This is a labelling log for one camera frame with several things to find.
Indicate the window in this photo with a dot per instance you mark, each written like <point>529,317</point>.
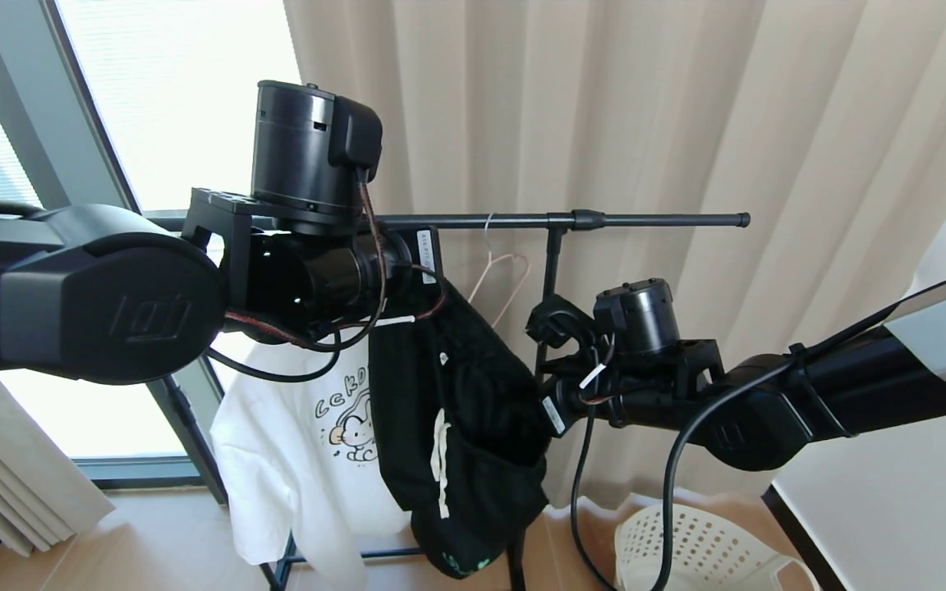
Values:
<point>177,82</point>

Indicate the beige curtain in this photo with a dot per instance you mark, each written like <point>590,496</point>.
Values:
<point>686,107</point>
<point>13,468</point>

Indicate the pink clothes hanger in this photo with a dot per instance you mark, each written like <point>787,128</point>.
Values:
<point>514,263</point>

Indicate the black clothes rack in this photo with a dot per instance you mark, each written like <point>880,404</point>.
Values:
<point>645,220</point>

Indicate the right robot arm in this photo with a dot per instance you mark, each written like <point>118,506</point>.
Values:
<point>851,377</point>

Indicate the black garment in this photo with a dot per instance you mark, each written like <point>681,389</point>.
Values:
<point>473,386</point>

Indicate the white printed t-shirt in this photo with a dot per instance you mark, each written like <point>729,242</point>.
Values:
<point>276,460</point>

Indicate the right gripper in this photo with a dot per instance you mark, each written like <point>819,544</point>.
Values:
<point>629,398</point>

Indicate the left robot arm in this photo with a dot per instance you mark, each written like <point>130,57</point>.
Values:
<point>112,287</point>

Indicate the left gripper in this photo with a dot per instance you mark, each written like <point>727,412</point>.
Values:
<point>325,275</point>

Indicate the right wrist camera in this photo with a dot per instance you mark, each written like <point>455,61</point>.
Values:
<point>559,320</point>

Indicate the white laundry basket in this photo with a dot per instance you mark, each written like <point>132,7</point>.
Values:
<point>686,533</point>

